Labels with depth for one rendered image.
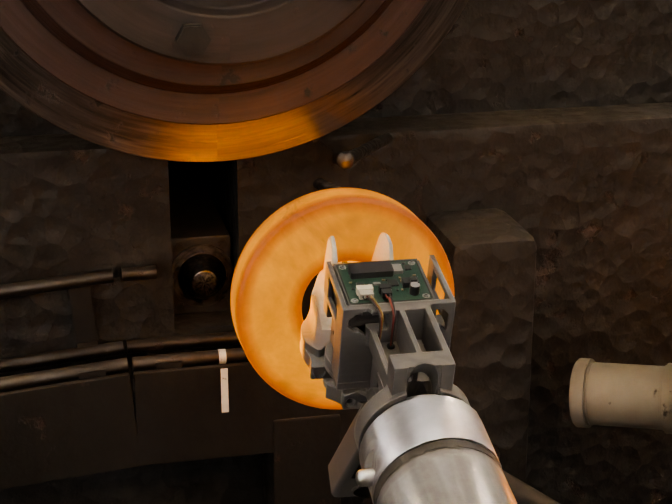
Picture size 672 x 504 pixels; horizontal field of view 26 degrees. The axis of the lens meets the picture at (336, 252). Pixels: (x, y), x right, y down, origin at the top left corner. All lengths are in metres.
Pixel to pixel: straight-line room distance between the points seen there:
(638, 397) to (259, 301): 0.38
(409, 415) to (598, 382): 0.46
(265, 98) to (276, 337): 0.22
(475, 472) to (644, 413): 0.48
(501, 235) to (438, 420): 0.46
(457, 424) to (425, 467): 0.04
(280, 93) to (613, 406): 0.39
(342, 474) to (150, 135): 0.35
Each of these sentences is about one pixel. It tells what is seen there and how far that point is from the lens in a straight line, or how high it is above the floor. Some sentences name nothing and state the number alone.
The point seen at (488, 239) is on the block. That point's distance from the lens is 1.24.
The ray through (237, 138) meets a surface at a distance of 1.17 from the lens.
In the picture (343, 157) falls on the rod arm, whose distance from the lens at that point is 1.09.
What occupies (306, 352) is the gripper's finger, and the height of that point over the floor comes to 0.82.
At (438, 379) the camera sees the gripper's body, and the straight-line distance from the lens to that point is 0.84.
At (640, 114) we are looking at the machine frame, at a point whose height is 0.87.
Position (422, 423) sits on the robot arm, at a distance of 0.81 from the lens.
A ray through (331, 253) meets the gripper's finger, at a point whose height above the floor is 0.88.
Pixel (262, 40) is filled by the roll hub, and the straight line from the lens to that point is 1.07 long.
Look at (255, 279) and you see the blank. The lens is 1.00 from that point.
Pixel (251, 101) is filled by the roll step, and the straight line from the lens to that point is 1.14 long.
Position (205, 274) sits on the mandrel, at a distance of 1.31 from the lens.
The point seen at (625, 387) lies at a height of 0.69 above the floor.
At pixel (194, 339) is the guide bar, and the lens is 1.29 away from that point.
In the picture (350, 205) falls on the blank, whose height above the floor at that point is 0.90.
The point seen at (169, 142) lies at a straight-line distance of 1.16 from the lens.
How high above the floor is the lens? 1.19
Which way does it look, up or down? 19 degrees down
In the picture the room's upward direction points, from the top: straight up
